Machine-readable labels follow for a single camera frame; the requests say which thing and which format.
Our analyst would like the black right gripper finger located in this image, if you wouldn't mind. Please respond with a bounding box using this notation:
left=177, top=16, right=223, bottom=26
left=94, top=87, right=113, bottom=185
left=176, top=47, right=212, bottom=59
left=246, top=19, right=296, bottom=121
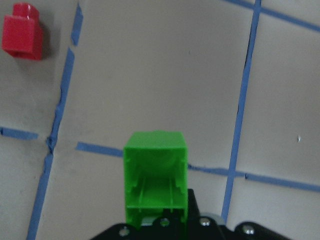
left=187, top=188, right=200, bottom=224

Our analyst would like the green toy block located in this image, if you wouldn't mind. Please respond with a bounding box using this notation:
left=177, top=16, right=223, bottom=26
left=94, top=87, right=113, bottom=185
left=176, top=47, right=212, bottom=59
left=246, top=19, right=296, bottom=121
left=123, top=130, right=188, bottom=240

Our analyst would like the red toy block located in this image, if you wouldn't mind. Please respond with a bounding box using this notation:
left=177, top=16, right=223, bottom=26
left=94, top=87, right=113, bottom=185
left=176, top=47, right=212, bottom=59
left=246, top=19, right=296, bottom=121
left=1, top=2, right=44, bottom=61

